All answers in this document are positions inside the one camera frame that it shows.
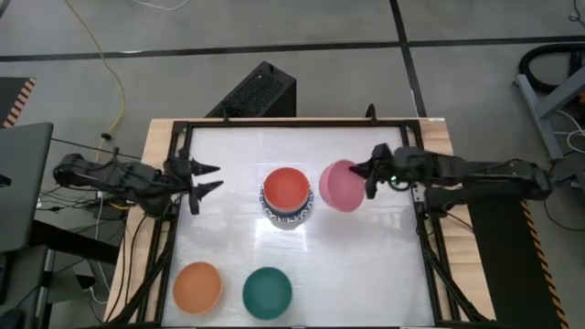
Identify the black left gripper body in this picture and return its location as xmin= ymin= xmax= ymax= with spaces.
xmin=162 ymin=154 xmax=201 ymax=217

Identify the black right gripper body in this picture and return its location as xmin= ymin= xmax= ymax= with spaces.
xmin=364 ymin=143 xmax=415 ymax=201

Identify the pink bowl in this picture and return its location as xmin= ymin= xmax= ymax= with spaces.
xmin=318 ymin=158 xmax=367 ymax=214

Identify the blue white patterned bowl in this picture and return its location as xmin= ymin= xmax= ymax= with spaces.
xmin=259 ymin=182 xmax=316 ymax=226

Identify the red bowl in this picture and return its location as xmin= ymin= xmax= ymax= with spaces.
xmin=263 ymin=166 xmax=312 ymax=214

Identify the orange bowl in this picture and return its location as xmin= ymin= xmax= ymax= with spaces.
xmin=172 ymin=260 xmax=224 ymax=315

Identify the black perforated box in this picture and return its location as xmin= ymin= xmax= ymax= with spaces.
xmin=204 ymin=60 xmax=298 ymax=119

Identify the green bowl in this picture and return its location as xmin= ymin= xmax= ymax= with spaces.
xmin=241 ymin=266 xmax=293 ymax=321

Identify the large black hazard-striped mat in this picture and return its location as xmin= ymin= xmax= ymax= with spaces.
xmin=461 ymin=175 xmax=570 ymax=329

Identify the dark grey monitor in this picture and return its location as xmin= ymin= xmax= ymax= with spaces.
xmin=0 ymin=122 xmax=55 ymax=255

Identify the grey metal stand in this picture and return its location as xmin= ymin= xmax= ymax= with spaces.
xmin=514 ymin=66 xmax=585 ymax=161

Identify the small black hazard-striped mat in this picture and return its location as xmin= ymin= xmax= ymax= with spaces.
xmin=0 ymin=76 xmax=37 ymax=129

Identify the black metal table frame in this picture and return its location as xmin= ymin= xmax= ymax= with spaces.
xmin=107 ymin=103 xmax=497 ymax=329

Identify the white cable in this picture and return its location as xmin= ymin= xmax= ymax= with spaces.
xmin=92 ymin=189 xmax=109 ymax=305

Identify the yellow floor cable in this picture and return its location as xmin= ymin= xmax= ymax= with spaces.
xmin=63 ymin=0 xmax=127 ymax=150

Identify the black desk frame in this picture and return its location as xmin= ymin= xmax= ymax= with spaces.
xmin=0 ymin=218 xmax=124 ymax=329

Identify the black hose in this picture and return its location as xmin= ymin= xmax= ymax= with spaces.
xmin=518 ymin=43 xmax=585 ymax=95

